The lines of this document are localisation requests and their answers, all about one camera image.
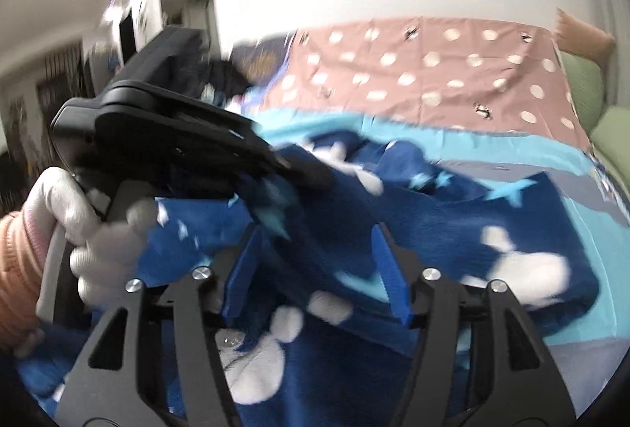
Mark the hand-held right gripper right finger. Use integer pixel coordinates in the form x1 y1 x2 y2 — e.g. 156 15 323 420
371 225 576 427

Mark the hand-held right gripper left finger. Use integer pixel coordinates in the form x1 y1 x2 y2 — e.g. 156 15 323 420
52 227 264 427

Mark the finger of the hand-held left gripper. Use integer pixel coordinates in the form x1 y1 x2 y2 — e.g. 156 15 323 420
274 150 341 192

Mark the blue fleece star-print garment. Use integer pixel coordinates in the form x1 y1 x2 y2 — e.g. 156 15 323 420
15 132 600 427

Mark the person's left forearm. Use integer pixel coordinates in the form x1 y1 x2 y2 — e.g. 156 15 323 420
0 209 56 351

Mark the person's left hand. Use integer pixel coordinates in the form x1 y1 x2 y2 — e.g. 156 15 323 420
24 166 159 306

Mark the dark furniture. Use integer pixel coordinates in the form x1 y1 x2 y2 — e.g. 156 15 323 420
34 41 95 115

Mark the dark cloth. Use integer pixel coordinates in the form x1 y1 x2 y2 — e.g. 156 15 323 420
209 32 298 99

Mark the pink polka dot sheet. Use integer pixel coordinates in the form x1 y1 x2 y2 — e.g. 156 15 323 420
266 16 591 151

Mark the light blue patterned blanket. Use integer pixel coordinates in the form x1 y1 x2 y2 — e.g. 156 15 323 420
246 109 630 408

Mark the large green pillow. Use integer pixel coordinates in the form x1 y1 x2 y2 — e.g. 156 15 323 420
589 106 630 194

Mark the small green pillow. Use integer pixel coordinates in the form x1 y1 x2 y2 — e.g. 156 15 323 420
561 50 607 129

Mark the tan pillow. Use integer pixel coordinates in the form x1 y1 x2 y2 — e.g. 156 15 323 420
556 8 617 64

